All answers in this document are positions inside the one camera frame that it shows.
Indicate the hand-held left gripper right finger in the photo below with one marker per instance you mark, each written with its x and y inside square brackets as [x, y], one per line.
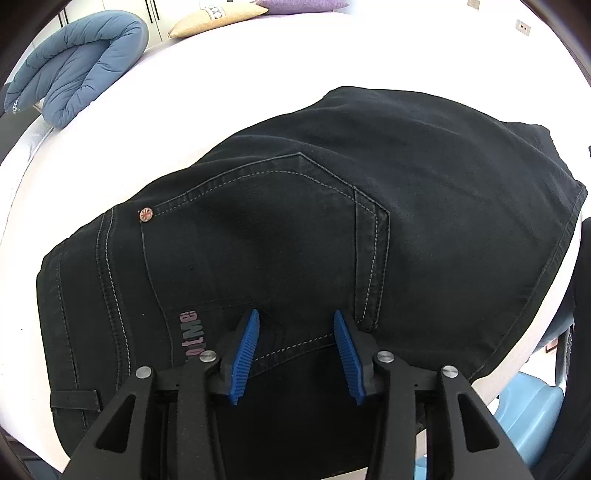
[348, 355]

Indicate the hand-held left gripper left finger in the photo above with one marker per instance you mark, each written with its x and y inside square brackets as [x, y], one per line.
[244, 355]

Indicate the black pants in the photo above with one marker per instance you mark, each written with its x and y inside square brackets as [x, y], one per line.
[286, 240]

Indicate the light blue plastic stool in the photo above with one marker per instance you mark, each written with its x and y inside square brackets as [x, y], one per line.
[526, 420]

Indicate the white bed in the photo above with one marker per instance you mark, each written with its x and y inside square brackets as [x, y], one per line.
[184, 92]

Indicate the blue folded duvet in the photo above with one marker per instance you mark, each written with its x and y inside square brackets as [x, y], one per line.
[76, 69]

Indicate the beige patterned pillow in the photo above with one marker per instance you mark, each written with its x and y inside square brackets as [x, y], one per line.
[214, 17]

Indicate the purple pillow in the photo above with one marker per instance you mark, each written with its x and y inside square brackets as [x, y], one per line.
[302, 4]

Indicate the white wardrobe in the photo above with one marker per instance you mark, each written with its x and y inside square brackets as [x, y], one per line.
[120, 9]

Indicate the white wall socket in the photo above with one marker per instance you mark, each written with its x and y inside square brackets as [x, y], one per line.
[523, 27]

